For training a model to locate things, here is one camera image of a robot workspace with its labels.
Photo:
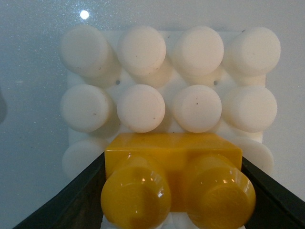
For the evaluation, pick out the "white studded base plate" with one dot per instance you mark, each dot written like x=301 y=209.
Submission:
x=147 y=81

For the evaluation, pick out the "yellow two-stud block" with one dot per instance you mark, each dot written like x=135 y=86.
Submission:
x=149 y=176

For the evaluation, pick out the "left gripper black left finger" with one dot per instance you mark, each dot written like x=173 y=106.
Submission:
x=77 y=206

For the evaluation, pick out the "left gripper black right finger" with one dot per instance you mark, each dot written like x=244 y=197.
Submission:
x=276 y=207

